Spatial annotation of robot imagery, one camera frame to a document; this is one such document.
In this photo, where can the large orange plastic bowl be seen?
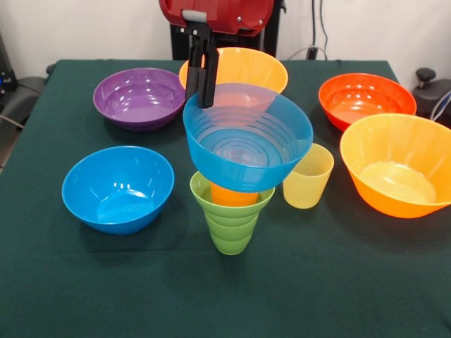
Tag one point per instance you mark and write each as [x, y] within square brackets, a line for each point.
[394, 176]
[253, 67]

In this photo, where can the black chair with knob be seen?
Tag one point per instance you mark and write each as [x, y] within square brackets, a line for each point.
[433, 91]

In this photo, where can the black computer case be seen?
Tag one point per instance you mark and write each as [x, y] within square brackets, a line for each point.
[5, 70]

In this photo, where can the yellow plastic cup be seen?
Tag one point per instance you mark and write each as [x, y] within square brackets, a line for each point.
[306, 192]

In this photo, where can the black office chair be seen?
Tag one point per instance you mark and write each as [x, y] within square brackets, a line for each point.
[24, 88]

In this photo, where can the dark green tablecloth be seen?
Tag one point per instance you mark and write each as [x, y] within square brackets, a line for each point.
[282, 281]

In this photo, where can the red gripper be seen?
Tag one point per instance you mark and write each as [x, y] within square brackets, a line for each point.
[225, 14]

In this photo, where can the orange plastic cup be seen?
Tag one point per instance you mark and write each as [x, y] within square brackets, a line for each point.
[232, 197]

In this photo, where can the purple plastic bowl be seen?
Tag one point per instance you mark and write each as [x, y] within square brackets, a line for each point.
[141, 102]

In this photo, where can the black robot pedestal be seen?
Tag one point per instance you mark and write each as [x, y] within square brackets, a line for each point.
[269, 38]

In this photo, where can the green plastic bowl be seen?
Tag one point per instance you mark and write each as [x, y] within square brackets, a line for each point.
[201, 197]

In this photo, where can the red plastic bowl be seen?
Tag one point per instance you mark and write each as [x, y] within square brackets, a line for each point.
[366, 98]

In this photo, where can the green plastic cup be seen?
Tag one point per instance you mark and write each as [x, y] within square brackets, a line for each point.
[230, 241]

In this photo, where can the round blue plastic bowl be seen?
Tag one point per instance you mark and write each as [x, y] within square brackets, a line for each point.
[116, 197]

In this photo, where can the shallow translucent blue bowl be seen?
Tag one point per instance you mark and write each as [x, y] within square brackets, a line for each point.
[246, 172]

